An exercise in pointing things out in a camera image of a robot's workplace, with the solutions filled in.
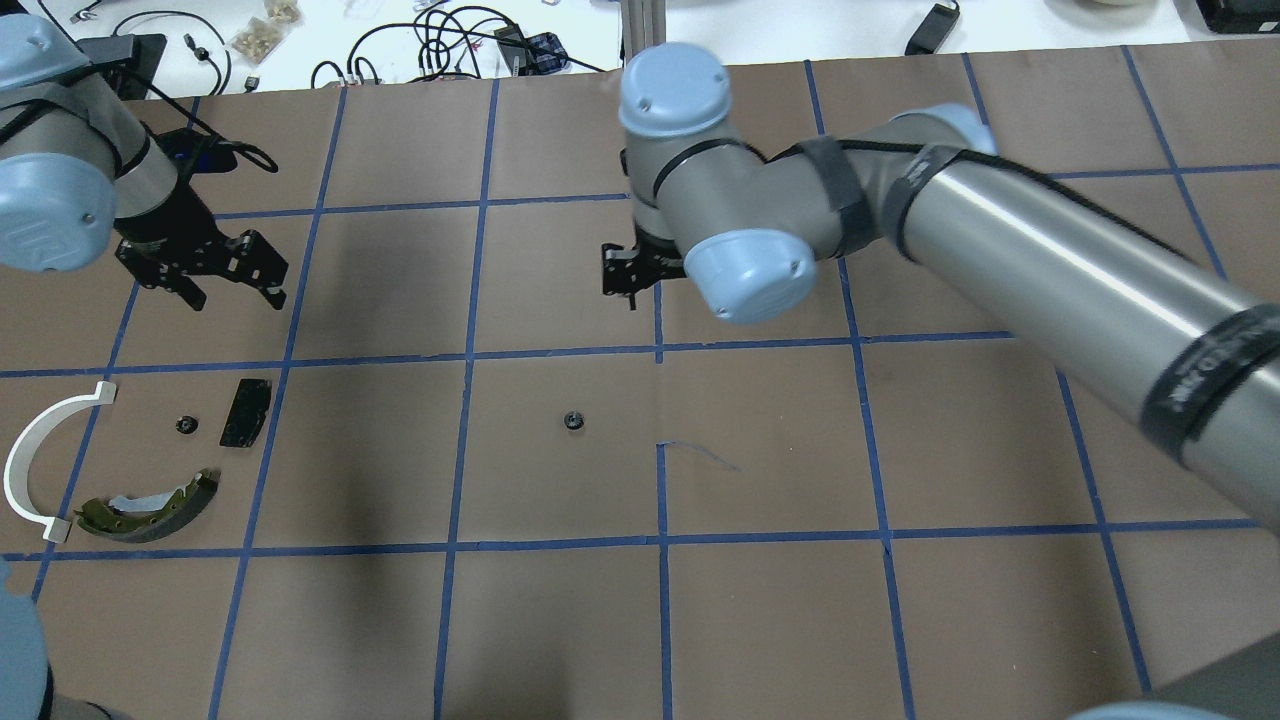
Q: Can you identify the bag of wooden pieces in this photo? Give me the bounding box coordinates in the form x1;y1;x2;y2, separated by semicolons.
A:
225;1;303;67

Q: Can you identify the black brake pad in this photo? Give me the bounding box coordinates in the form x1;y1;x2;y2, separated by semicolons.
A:
219;378;273;448

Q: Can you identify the black power adapter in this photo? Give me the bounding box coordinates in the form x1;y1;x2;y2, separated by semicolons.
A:
902;1;963;56

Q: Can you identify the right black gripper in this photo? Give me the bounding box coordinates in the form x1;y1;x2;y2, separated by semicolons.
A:
602;234;687;313

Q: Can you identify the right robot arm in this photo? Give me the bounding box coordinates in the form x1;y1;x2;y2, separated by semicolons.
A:
600;42;1277;533

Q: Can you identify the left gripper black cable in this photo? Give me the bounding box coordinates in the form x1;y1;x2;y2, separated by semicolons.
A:
95;60;282;176

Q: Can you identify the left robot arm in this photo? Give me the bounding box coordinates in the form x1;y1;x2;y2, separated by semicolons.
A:
1;13;289;311

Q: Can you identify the aluminium frame post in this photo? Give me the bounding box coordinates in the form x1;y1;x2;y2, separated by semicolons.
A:
618;0;668;64

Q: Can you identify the olive brake shoe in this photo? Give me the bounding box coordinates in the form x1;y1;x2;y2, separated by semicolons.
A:
74;468;220;544

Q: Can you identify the white curved plastic bracket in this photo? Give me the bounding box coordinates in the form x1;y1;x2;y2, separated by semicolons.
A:
3;380;118;544

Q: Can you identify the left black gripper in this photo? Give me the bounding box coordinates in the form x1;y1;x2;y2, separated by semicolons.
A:
115;176;289;311

